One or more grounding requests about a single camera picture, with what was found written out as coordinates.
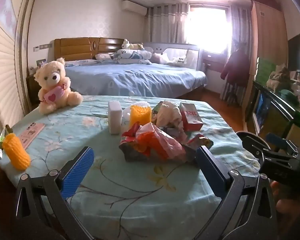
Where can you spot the wall switch panel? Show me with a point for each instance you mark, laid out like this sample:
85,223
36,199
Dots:
42,46

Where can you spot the green cloth cap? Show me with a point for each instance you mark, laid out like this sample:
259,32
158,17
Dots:
287,94

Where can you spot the grey bed guard rail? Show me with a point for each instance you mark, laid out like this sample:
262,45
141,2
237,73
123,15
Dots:
150,46

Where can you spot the red snack wrapper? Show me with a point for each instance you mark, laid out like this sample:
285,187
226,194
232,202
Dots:
128,136

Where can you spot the white plush toy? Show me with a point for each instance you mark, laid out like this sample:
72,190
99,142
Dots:
125,44

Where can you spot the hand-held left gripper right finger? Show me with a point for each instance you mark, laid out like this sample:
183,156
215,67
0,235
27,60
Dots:
212,175

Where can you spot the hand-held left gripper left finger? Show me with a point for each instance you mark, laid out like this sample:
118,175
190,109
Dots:
77,172

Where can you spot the bright window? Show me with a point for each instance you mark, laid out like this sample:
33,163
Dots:
207,27

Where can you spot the tall yellow knitted cylinder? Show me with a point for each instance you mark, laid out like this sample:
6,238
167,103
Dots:
16,152

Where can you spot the orange plastic bag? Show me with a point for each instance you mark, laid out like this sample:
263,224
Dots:
152,137

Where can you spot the round white-rimmed bin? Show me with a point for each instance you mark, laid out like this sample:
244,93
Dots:
264,143

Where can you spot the black television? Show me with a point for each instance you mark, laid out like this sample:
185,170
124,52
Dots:
297,52

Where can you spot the colourful snack wrapper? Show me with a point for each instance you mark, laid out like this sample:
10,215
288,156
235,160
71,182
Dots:
202,141

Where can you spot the pink cushion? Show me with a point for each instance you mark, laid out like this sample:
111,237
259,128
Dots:
160,58

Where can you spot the white knitted block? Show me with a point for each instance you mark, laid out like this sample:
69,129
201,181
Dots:
114,117

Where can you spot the brown plush toy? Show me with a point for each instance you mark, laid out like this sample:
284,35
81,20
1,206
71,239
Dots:
280,77

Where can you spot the green floral tablecloth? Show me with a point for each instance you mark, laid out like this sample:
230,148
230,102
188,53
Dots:
140,200

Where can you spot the white pillow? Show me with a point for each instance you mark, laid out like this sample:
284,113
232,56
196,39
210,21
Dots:
105,56

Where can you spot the dark red box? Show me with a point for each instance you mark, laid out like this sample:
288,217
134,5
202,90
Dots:
265,1

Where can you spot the pink flat box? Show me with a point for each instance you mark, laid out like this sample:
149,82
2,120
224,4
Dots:
31,132

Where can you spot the stack of green boxes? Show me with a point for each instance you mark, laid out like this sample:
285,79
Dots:
265,70

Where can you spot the cream teddy bear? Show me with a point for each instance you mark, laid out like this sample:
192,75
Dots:
52,75

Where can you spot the bed with blue sheet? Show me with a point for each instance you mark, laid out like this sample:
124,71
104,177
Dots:
140,80

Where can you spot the wooden wardrobe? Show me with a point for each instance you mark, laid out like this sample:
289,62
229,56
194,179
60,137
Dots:
267,30

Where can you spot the white slatted sliding door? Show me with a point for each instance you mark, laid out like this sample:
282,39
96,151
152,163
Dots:
5,67

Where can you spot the wooden drawer unit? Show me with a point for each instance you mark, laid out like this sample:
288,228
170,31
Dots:
212,60

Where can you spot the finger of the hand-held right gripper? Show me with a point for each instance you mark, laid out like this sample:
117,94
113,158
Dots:
252,143
273,138

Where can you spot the wooden nightstand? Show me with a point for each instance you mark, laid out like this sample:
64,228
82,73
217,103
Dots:
32,87

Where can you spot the folded patterned quilt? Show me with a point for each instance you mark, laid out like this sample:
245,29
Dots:
132,56

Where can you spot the light green packet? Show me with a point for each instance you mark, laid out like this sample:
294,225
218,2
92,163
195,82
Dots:
156,111

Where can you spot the small green wrapper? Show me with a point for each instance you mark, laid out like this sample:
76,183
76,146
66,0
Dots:
3,136

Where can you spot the red carton box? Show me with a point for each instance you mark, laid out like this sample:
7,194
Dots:
192,122

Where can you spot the yellow plush toy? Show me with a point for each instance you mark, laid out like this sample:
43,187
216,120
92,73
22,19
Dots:
137,46

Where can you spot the black glossy cabinet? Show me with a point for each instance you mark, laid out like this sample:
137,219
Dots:
277,115

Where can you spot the person's right hand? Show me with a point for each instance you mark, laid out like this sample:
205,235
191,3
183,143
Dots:
286,205

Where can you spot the blue pillow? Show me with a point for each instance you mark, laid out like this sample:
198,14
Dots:
82,62

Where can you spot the white air conditioner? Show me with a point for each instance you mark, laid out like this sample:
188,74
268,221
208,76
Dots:
134,7

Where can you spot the short yellow knitted cup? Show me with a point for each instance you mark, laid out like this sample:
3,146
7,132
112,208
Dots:
140,115

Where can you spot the silver foil wrapper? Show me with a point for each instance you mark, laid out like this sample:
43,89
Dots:
132,156

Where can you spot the wooden headboard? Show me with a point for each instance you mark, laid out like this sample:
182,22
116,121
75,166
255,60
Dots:
77,47

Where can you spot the small photo frame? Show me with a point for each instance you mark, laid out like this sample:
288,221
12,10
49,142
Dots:
41,62

